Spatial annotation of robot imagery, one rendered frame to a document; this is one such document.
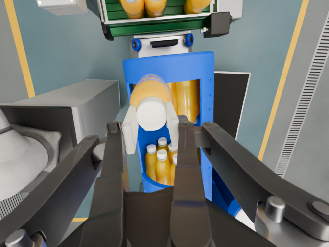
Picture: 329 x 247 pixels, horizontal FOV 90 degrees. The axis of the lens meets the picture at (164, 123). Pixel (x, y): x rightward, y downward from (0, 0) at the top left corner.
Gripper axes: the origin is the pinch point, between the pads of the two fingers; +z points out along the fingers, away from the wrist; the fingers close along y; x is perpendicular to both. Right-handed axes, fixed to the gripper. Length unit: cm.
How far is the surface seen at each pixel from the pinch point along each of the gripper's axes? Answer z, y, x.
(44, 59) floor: 147, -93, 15
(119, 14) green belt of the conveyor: 58, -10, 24
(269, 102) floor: 149, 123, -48
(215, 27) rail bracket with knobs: 48, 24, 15
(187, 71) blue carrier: 25.0, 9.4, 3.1
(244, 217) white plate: 45, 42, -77
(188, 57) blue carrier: 25.1, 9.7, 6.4
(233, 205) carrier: 50, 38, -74
